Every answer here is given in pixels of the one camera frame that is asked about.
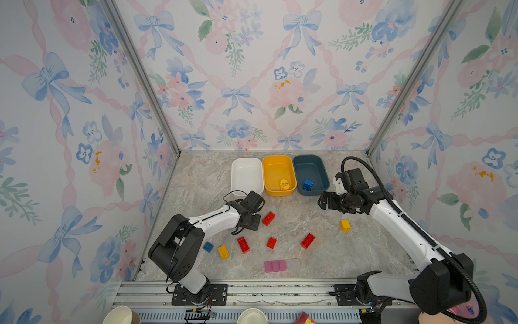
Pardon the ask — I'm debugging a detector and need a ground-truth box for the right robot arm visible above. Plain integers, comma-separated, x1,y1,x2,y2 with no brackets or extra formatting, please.
318,188,474,315

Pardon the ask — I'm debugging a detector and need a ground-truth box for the paper cup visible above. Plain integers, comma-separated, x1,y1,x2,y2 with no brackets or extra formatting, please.
102,306,141,324

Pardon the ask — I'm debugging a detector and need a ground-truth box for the white plastic container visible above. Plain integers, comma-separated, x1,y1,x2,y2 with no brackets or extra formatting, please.
231,158,264,198

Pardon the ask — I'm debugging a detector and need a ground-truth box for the aluminium rail base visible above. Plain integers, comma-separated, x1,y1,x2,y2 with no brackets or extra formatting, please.
113,279,371,323

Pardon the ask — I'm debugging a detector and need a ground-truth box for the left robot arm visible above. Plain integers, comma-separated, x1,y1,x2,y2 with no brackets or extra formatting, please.
148,191,265,305

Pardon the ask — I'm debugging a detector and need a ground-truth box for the blue square lego brick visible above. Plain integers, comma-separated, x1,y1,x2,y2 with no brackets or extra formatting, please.
303,179,314,188

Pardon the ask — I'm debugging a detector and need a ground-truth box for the red box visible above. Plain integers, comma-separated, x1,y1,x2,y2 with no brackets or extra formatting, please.
295,312,316,324

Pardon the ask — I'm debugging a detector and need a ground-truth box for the yellow rounded 120 lego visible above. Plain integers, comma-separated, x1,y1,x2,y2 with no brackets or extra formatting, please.
279,179,291,190

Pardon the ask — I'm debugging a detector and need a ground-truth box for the white bowl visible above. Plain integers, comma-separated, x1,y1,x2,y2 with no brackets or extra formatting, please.
237,308,269,324

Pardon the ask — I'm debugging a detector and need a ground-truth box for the yellow plastic container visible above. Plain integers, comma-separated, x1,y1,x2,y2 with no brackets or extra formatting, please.
263,155,297,197

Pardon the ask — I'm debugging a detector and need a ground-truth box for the red lego right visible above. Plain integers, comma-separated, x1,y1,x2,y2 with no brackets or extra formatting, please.
301,233,316,250

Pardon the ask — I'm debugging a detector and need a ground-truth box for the black corrugated cable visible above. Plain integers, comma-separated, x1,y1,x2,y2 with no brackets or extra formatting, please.
340,156,488,324

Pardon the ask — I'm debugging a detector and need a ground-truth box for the dark teal plastic container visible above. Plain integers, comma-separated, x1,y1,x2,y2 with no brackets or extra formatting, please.
293,155,330,197

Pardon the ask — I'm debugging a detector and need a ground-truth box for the pink translucent block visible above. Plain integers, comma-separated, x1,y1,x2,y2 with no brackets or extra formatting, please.
264,259,301,274

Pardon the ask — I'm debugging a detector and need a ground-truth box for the yellow long lego left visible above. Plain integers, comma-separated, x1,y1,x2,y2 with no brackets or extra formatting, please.
218,245,230,260

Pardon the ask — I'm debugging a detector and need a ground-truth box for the dark blue lego left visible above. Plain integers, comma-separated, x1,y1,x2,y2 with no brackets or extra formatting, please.
202,242,214,253

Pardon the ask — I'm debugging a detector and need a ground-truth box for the pink plush toy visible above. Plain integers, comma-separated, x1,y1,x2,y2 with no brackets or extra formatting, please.
418,303,479,324

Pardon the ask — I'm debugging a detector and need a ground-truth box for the red long lego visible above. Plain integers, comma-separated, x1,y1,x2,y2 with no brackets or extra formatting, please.
237,237,250,254
262,212,276,226

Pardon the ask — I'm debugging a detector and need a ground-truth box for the yellow small lego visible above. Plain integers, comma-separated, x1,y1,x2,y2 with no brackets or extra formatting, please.
340,220,352,232

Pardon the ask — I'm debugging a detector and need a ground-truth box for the red small lego centre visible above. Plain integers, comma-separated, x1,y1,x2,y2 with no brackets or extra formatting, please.
267,238,277,249

